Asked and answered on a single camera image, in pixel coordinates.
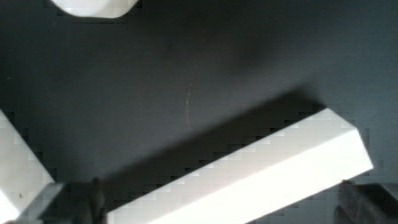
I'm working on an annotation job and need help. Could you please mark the white desk leg left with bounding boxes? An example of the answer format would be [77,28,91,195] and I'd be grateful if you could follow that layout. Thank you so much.
[52,0,139,18]

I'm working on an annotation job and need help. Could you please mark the white desk leg with tag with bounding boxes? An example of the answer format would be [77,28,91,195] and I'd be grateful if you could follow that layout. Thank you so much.
[109,109,374,224]

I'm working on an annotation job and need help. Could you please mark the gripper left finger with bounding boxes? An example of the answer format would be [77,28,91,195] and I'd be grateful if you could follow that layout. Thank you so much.
[17,178,109,224]

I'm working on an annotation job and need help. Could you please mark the white desk top panel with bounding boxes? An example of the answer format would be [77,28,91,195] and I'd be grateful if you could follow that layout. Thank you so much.
[0,111,54,219]

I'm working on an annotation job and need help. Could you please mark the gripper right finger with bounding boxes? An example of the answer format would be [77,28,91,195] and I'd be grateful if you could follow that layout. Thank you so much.
[335,181,398,224]

